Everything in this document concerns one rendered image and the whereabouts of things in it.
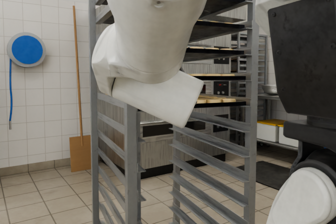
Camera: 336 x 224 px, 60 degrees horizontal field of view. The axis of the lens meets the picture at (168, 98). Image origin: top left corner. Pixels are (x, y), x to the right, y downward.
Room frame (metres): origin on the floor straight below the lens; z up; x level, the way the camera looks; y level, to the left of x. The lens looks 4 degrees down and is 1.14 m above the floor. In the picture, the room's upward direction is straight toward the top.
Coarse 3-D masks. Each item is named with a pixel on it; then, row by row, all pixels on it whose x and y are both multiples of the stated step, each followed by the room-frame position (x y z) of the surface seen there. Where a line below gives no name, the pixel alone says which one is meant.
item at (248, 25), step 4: (244, 24) 1.05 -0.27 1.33; (248, 24) 1.03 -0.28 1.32; (244, 28) 1.01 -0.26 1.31; (248, 28) 1.01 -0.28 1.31; (224, 32) 1.12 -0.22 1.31; (228, 32) 1.11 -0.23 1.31; (232, 32) 1.11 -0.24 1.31; (208, 36) 1.22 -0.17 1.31; (212, 36) 1.21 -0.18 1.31; (216, 36) 1.21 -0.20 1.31; (192, 40) 1.35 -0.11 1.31; (196, 40) 1.35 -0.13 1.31
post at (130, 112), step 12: (132, 108) 0.84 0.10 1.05; (132, 120) 0.84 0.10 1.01; (132, 132) 0.84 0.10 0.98; (132, 144) 0.84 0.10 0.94; (132, 156) 0.84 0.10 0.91; (132, 168) 0.84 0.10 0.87; (132, 180) 0.84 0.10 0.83; (132, 192) 0.84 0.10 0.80; (132, 204) 0.84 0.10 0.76; (132, 216) 0.84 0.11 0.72
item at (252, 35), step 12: (252, 12) 1.02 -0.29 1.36; (252, 24) 1.02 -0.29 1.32; (252, 36) 1.02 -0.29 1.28; (252, 48) 1.02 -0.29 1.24; (252, 60) 1.02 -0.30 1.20; (252, 72) 1.02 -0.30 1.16; (252, 84) 1.02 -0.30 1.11; (252, 96) 1.02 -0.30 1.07; (252, 108) 1.02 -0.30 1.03; (252, 120) 1.02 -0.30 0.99; (252, 132) 1.02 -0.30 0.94; (252, 144) 1.02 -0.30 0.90; (252, 156) 1.03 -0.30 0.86; (252, 168) 1.03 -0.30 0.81; (252, 180) 1.03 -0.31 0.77; (252, 192) 1.03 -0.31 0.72; (252, 204) 1.03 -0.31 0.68; (252, 216) 1.03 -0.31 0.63
